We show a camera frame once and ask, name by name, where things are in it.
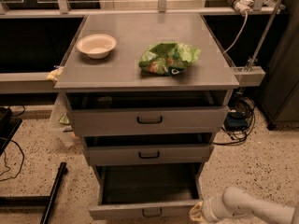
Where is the grey drawer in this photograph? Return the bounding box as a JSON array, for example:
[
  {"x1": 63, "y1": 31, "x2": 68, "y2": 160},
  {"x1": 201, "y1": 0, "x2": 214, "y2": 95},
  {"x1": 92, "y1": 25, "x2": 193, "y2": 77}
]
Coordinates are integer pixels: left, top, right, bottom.
[
  {"x1": 90, "y1": 162, "x2": 204, "y2": 220},
  {"x1": 84, "y1": 133, "x2": 213, "y2": 166},
  {"x1": 65, "y1": 91, "x2": 228, "y2": 136}
]

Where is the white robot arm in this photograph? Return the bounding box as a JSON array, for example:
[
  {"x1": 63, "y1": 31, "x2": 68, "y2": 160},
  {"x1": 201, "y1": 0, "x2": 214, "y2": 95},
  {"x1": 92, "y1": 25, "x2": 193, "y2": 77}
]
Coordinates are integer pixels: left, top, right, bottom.
[{"x1": 189, "y1": 187, "x2": 299, "y2": 224}]

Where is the grey drawer cabinet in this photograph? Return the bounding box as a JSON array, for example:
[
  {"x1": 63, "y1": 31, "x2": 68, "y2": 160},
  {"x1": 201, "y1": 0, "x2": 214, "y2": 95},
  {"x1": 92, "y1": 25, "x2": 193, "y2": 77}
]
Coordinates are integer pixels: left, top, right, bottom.
[{"x1": 54, "y1": 13, "x2": 240, "y2": 173}]

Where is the blue box on floor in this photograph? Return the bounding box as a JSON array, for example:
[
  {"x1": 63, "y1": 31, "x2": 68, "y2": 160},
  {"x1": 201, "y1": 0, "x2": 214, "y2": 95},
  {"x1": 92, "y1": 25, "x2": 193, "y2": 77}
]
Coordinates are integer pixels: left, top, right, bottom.
[{"x1": 224, "y1": 112, "x2": 248, "y2": 131}]

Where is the dark grey cabinet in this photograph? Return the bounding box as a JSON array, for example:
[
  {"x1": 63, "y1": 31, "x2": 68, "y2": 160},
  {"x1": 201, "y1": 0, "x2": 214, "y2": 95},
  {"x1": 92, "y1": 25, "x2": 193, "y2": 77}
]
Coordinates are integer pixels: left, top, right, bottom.
[{"x1": 258, "y1": 0, "x2": 299, "y2": 130}]

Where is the black stand leg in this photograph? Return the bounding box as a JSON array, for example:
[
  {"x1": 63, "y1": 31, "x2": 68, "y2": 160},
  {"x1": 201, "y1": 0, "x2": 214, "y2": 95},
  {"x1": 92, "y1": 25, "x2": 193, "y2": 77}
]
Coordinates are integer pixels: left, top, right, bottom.
[{"x1": 0, "y1": 162, "x2": 67, "y2": 224}]

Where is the green chip bag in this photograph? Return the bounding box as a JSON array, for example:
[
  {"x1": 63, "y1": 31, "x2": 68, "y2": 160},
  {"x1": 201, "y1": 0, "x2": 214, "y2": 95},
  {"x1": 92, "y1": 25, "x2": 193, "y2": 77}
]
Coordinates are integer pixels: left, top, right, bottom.
[{"x1": 138, "y1": 42, "x2": 201, "y2": 77}]

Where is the clear plastic bag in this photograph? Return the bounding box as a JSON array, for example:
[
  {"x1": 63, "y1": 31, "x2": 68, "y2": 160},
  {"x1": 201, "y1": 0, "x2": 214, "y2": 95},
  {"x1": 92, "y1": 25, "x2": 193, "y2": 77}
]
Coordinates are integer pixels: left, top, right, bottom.
[{"x1": 50, "y1": 94, "x2": 80, "y2": 147}]

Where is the white bowl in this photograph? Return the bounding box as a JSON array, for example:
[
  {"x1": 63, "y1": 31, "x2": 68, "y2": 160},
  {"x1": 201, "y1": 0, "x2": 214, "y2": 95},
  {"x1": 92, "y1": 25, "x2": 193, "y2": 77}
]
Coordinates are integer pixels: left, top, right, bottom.
[{"x1": 77, "y1": 34, "x2": 117, "y2": 59}]

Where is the yellow sponge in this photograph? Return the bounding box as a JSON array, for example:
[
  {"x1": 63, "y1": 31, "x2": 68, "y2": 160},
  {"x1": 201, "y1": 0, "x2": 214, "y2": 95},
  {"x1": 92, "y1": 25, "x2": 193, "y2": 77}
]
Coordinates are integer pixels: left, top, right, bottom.
[{"x1": 47, "y1": 67, "x2": 64, "y2": 82}]

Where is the white power strip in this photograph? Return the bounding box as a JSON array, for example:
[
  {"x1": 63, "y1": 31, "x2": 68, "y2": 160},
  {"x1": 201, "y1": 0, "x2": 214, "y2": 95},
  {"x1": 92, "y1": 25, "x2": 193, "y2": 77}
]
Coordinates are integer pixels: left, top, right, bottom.
[{"x1": 227, "y1": 0, "x2": 253, "y2": 15}]

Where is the black cable bundle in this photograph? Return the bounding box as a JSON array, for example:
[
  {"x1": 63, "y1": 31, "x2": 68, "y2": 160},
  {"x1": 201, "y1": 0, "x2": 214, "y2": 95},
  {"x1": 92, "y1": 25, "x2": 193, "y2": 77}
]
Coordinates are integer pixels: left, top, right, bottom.
[{"x1": 213, "y1": 95, "x2": 257, "y2": 147}]

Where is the white power cable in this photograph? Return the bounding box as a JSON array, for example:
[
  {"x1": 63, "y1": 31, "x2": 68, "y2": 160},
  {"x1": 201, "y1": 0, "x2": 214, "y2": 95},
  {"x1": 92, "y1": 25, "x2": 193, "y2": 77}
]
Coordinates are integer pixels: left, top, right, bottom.
[{"x1": 221, "y1": 10, "x2": 249, "y2": 56}]

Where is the black floor cable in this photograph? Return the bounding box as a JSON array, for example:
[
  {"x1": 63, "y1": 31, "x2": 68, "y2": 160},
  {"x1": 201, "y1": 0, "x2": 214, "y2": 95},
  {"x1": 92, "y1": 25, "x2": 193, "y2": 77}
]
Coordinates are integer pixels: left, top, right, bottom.
[{"x1": 0, "y1": 136, "x2": 26, "y2": 183}]

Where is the grey metal rail frame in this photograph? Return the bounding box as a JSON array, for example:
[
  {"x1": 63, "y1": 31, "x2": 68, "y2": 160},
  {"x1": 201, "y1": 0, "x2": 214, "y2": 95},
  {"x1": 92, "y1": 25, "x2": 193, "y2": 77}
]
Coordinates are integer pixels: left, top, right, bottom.
[{"x1": 0, "y1": 0, "x2": 286, "y2": 95}]

